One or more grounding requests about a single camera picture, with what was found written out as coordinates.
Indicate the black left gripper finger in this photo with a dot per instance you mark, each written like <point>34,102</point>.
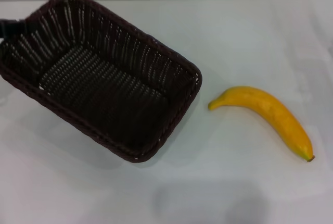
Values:
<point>11,28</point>

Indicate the dark brown woven basket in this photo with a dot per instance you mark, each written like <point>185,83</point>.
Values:
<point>109,96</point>

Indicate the yellow banana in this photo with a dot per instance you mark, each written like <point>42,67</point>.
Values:
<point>281,116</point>

